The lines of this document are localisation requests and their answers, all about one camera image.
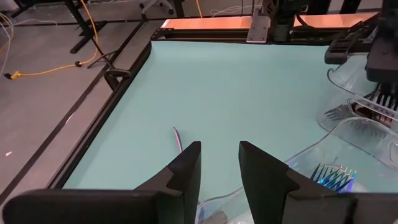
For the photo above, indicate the black tripod stand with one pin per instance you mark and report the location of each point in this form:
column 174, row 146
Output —
column 102, row 53

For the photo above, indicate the black metal table frame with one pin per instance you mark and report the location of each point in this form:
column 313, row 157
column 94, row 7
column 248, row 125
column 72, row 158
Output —
column 97, row 123

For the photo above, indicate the black desk leg frame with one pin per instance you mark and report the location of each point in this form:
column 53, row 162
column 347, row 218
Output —
column 79, row 18

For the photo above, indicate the grey office chair base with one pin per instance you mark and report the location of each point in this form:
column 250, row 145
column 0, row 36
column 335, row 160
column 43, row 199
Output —
column 155, row 6

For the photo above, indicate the black metal fork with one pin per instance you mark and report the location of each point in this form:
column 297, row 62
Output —
column 337, row 113
column 382, row 102

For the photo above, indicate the green table mat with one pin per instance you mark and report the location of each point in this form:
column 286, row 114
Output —
column 233, row 93

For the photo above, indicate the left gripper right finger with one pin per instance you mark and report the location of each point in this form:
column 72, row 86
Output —
column 311, row 208

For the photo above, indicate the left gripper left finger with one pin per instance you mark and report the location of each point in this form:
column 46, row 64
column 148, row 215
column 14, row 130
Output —
column 109, row 207

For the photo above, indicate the clear plastic tray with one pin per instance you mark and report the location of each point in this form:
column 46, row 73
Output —
column 348, row 77
column 367, row 146

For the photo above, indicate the black frame clamp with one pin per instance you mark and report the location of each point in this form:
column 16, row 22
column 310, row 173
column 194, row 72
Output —
column 116, row 74

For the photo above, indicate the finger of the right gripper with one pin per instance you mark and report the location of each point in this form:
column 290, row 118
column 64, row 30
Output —
column 345, row 46

